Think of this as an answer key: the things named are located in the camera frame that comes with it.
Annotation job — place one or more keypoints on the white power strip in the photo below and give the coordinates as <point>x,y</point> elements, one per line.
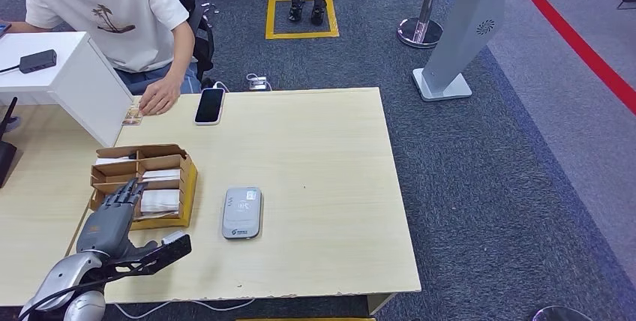
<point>258,83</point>

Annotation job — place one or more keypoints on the grey kiosk stand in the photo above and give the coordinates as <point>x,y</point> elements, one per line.
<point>464,20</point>

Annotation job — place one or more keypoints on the chrome round base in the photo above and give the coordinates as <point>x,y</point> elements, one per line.
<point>561,314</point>

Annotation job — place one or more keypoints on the wooden table leg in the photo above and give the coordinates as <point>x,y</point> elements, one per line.
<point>380,303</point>

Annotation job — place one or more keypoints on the black router with antenna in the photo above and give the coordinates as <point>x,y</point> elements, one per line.
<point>6,159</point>

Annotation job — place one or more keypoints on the person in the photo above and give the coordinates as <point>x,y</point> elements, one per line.
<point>99,35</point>

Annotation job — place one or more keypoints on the chrome stanchion post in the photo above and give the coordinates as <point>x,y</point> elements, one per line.
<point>420,33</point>

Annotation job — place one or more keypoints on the person's left forearm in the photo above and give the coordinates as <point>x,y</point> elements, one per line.
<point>181,63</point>

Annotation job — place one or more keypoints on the cardboard organizer box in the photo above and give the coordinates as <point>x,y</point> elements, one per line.
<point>159,162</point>

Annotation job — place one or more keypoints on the person's left hand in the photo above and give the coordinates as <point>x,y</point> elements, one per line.
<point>161,96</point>

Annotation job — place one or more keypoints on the black smartphone pink case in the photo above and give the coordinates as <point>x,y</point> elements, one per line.
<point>209,105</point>

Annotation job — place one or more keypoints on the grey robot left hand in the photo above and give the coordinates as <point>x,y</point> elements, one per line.
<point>109,229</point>

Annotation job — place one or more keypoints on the person's right forearm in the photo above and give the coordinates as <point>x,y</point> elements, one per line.
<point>20,27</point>

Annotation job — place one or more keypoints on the tan ID card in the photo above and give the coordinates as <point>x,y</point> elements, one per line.
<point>131,120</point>

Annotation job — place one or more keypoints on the black power adapter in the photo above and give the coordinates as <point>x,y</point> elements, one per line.
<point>38,61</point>

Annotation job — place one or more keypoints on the grey card reader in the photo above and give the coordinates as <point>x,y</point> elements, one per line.
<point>242,213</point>

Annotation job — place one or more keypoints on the white desk shelf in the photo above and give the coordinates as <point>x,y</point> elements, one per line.
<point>64,85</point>

